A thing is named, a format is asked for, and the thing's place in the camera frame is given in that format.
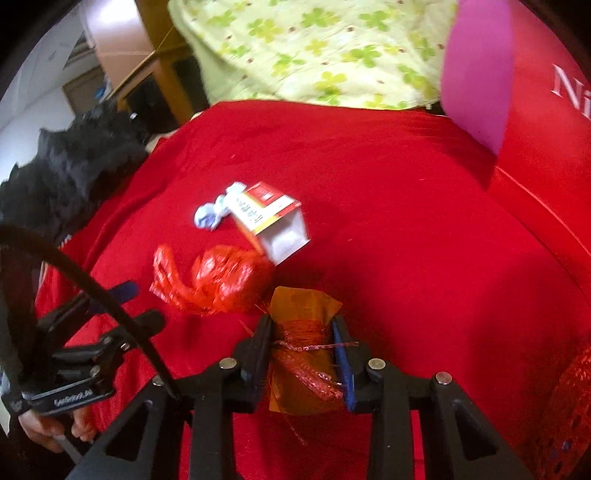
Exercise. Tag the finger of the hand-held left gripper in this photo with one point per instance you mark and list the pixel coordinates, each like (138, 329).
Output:
(122, 294)
(143, 325)

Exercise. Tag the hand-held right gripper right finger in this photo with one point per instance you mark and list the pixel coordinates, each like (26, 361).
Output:
(342, 369)

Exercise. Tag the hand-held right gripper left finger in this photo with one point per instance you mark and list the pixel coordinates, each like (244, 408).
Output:
(261, 355)

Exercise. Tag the orange plastic wrapper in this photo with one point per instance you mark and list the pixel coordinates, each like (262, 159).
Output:
(300, 307)

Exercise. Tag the red plastic bag wad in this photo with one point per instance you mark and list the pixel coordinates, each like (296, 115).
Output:
(226, 277)

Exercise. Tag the white blue tissue wad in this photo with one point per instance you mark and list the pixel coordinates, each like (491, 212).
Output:
(210, 217)

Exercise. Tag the red white cigarette box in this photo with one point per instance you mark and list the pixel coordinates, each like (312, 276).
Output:
(263, 207)

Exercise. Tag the red plastic basket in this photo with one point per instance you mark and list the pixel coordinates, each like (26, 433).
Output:
(568, 415)

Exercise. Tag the person's left hand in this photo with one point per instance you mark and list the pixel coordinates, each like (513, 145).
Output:
(44, 429)

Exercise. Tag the black padded jacket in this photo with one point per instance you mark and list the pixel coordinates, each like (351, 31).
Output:
(74, 166)

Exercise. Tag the red blanket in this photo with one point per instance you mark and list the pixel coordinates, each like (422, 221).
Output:
(392, 221)

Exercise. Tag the wooden glass partition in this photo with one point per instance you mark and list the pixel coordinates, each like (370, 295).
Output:
(157, 92)

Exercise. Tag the brown wooden door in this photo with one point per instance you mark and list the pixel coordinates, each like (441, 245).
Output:
(85, 92)

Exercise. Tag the brown wooden column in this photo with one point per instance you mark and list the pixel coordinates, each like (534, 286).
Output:
(120, 41)

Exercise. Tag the red paper gift bag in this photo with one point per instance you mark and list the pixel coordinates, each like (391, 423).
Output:
(545, 138)

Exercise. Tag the green clover print quilt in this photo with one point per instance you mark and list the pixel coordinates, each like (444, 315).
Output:
(314, 50)

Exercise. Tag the pink bag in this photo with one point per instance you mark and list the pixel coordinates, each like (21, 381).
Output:
(478, 74)

